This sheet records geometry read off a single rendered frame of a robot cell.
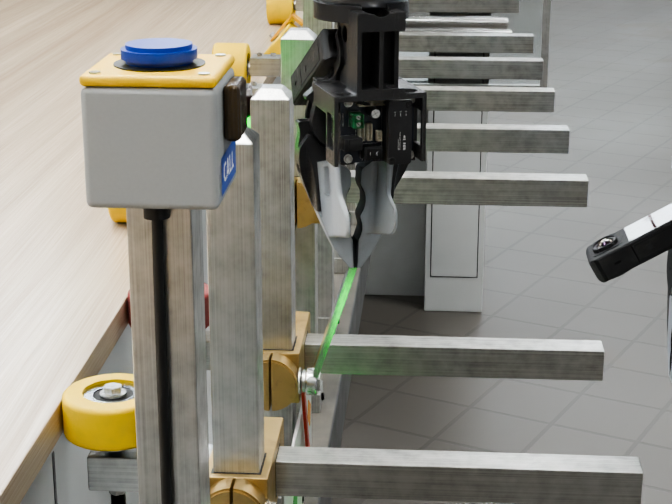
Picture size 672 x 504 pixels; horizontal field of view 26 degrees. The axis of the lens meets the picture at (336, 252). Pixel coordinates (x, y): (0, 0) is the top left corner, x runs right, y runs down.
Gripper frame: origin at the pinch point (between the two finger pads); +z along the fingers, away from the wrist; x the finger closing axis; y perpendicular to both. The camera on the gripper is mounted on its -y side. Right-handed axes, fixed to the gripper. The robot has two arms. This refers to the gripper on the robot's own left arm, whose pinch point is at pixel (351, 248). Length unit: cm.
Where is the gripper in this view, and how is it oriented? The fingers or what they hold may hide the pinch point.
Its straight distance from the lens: 115.9
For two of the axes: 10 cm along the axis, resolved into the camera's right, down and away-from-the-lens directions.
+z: 0.0, 9.5, 3.0
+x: 9.6, -0.8, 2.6
